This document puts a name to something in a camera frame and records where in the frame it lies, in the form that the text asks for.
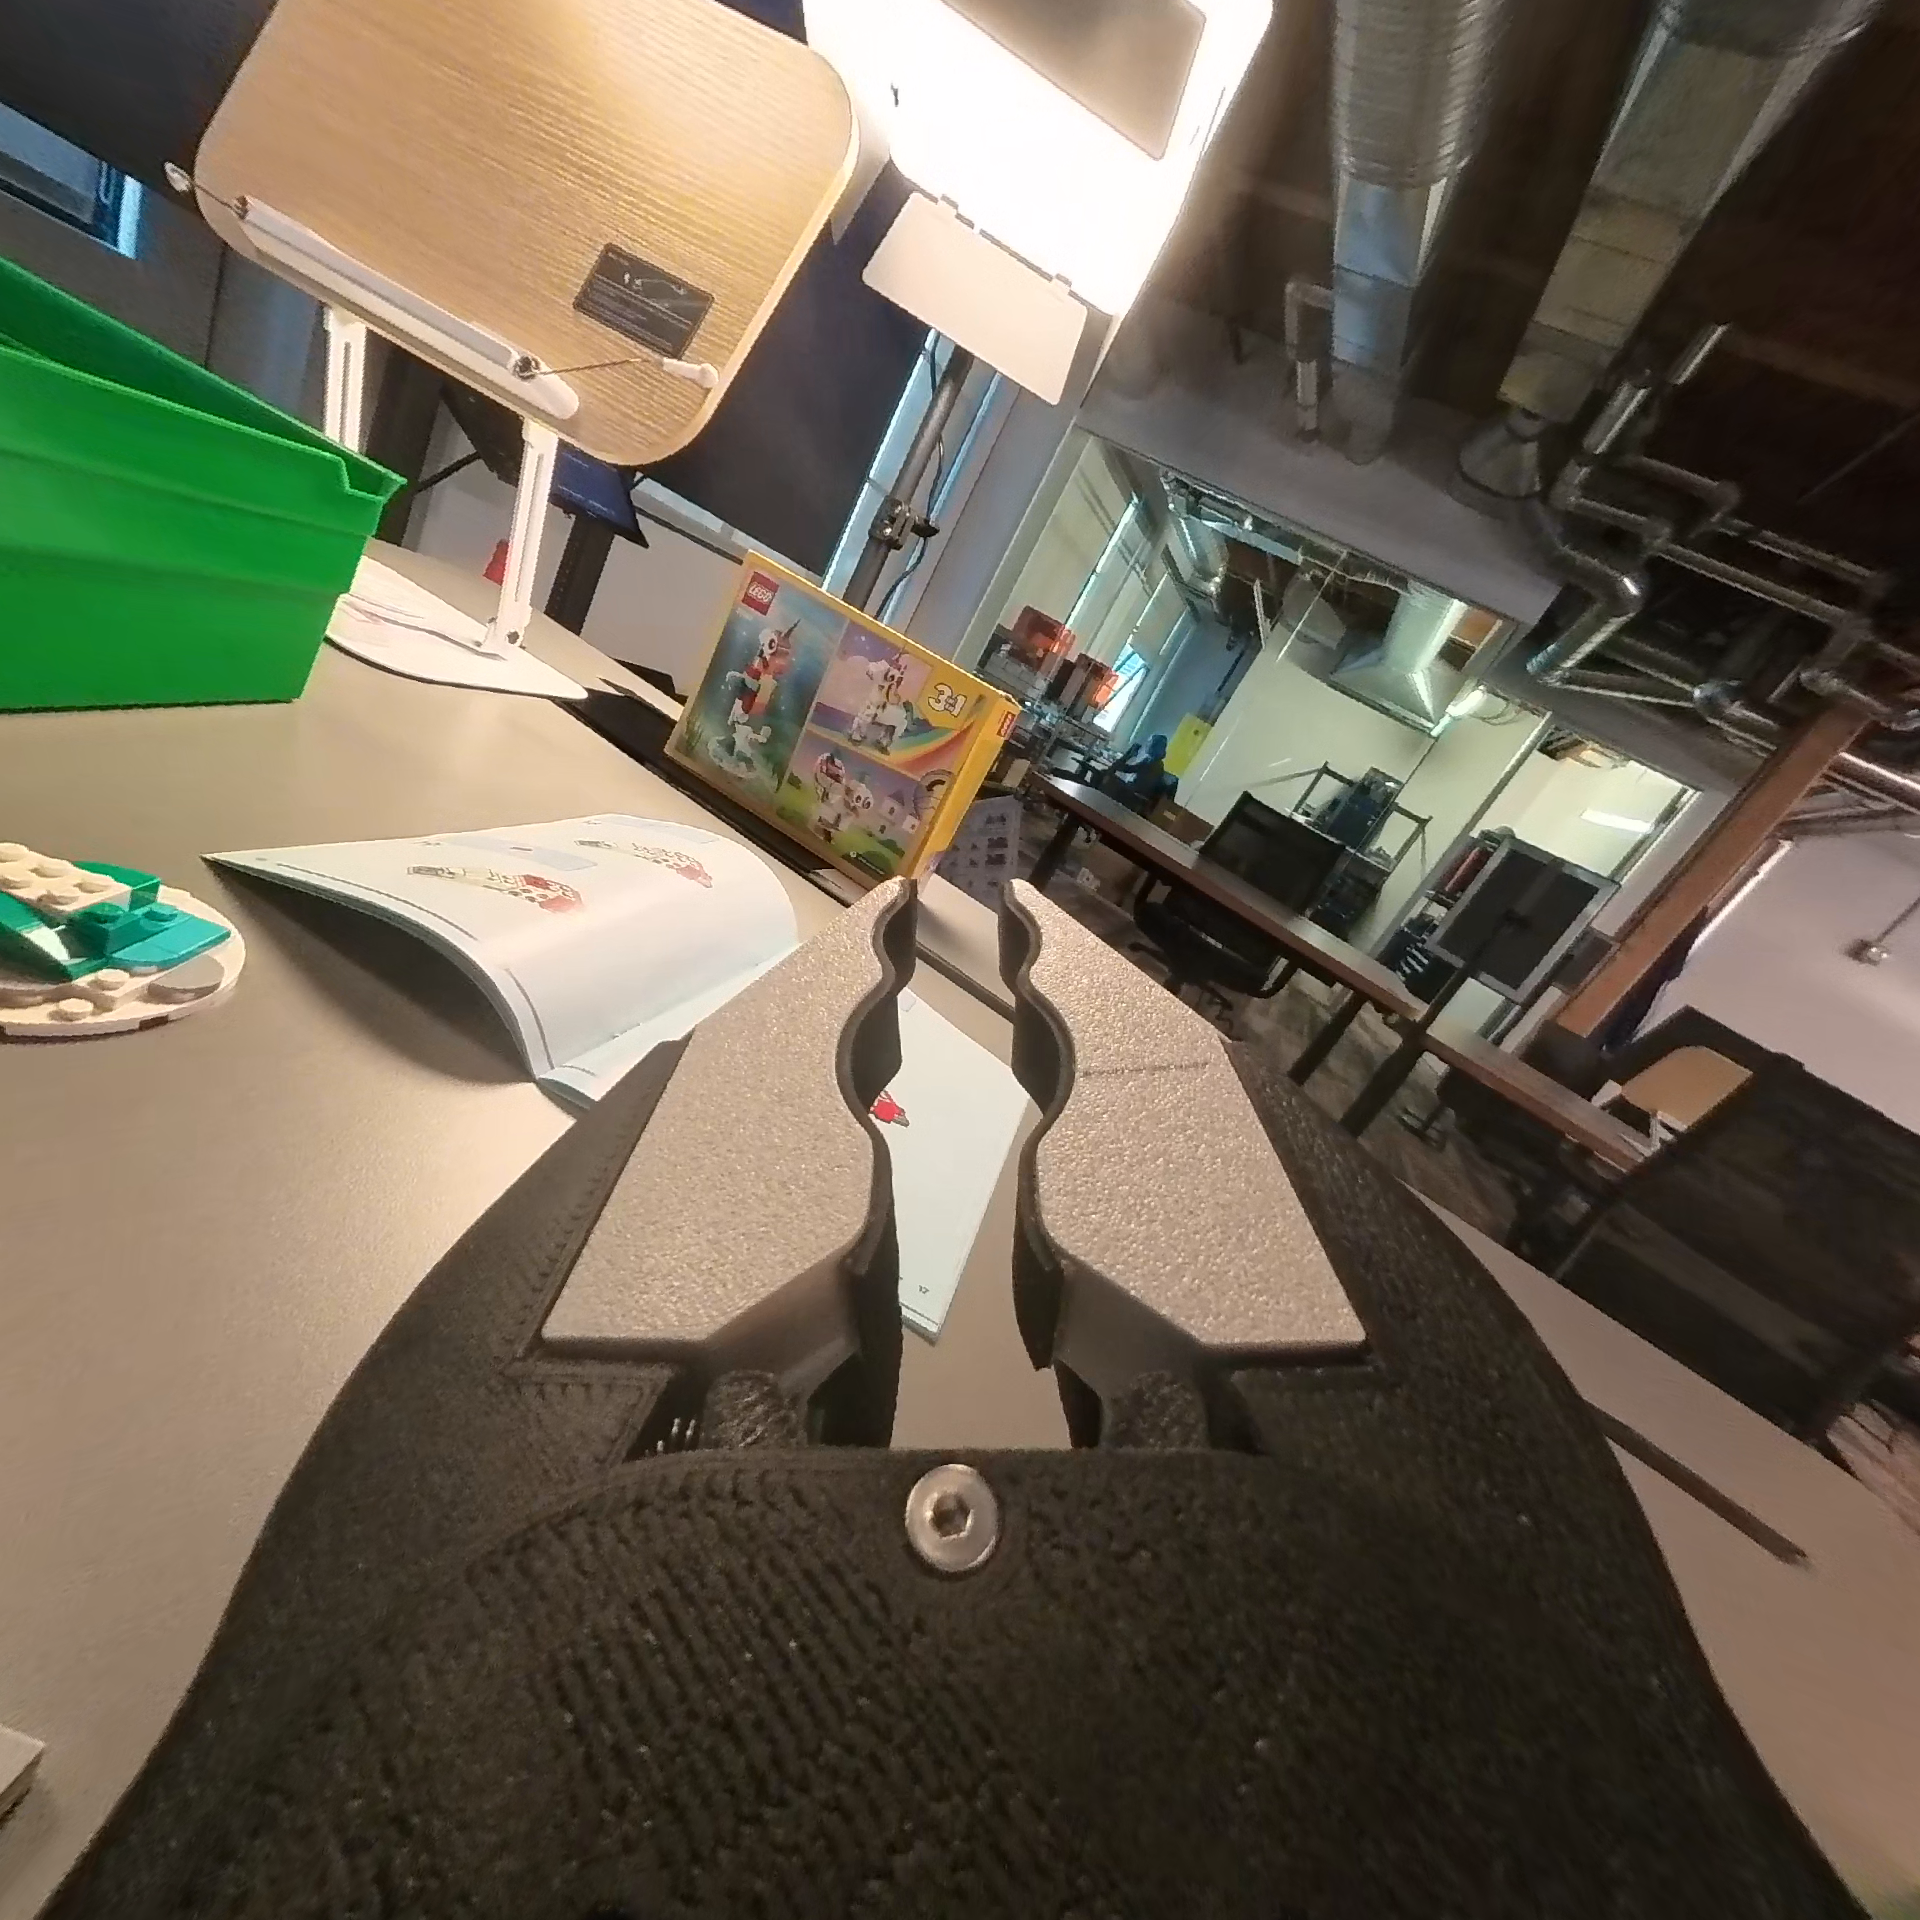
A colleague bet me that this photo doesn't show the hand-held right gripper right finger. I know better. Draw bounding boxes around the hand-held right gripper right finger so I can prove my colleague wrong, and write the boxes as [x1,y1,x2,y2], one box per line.
[997,879,1370,1375]

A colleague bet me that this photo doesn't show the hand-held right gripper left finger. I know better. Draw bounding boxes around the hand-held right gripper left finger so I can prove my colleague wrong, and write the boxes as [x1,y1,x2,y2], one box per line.
[536,879,922,1351]

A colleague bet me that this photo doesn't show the colourful yellow lego box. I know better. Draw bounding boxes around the colourful yellow lego box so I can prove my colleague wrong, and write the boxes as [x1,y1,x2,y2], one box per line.
[666,551,1025,887]

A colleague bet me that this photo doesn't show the round white and teal lego base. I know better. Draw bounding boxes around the round white and teal lego base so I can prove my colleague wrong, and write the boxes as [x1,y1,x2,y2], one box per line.
[0,841,245,1041]

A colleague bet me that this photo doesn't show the open light blue instruction booklet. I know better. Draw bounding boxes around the open light blue instruction booklet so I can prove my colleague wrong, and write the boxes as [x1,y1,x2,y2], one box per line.
[203,814,1040,1337]

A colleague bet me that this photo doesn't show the long wooden desk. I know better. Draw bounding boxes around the long wooden desk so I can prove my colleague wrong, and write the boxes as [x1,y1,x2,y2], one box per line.
[1028,770,1658,1202]

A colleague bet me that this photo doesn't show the black monitor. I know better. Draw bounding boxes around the black monitor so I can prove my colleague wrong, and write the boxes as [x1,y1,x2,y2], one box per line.
[1426,834,1622,999]

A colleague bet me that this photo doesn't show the black mesh office chair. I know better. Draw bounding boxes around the black mesh office chair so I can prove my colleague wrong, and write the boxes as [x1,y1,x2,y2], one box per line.
[1560,1003,1920,1451]

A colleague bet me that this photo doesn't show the green stacked plastic bins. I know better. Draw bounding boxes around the green stacked plastic bins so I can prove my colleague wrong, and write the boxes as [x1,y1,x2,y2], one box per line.
[0,254,412,712]

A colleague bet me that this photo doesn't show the bright white light panel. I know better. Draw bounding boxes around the bright white light panel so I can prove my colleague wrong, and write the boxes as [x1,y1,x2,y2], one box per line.
[801,0,1276,407]

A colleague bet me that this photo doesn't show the wooden book stand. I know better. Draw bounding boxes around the wooden book stand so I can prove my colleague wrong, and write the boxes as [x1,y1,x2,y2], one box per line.
[165,0,861,703]

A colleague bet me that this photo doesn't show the wooden support post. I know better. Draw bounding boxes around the wooden support post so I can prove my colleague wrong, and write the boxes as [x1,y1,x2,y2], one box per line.
[1551,706,1885,1043]

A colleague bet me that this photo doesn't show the silver round ventilation duct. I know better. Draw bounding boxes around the silver round ventilation duct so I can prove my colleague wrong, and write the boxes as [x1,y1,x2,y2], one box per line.
[1327,0,1508,429]

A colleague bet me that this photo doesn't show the rectangular metal duct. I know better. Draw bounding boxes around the rectangular metal duct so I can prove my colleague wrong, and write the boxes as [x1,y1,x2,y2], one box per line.
[1531,0,1817,399]

